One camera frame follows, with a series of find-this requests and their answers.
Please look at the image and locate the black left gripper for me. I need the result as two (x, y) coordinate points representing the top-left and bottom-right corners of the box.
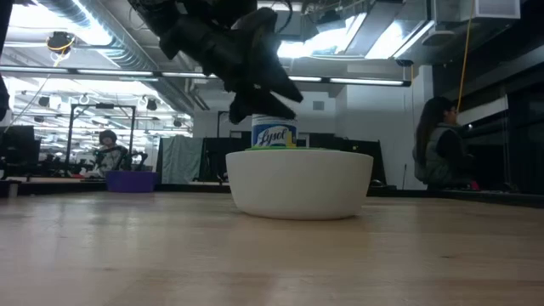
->
(159, 7), (304, 126)

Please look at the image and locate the Lysol wipes canister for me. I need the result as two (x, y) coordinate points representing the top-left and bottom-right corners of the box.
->
(251, 113), (298, 149)

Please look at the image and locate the white bowl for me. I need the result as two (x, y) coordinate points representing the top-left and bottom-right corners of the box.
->
(224, 148), (375, 221)

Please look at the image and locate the grey hanging cloth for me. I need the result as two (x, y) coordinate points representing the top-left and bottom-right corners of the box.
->
(160, 134), (205, 185)

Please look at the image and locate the long ceiling light bar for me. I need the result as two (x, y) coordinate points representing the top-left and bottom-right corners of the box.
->
(0, 65), (412, 88)

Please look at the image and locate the purple bin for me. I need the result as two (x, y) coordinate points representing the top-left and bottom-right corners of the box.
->
(105, 170), (159, 194)

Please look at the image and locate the person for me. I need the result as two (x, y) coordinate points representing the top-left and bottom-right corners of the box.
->
(411, 96), (478, 191)
(91, 129), (129, 178)

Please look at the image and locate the white ceiling air unit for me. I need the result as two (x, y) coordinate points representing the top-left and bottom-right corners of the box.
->
(460, 0), (522, 21)

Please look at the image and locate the black monitor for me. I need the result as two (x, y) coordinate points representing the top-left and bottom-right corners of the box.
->
(0, 124), (38, 172)

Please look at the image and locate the yellow hanging cable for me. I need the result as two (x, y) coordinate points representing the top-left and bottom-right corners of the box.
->
(456, 0), (475, 112)

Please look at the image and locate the black metal stand frame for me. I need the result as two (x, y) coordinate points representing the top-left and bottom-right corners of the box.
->
(65, 103), (138, 172)

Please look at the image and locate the ceiling cable reel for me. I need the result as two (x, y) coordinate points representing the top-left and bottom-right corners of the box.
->
(45, 31), (77, 55)

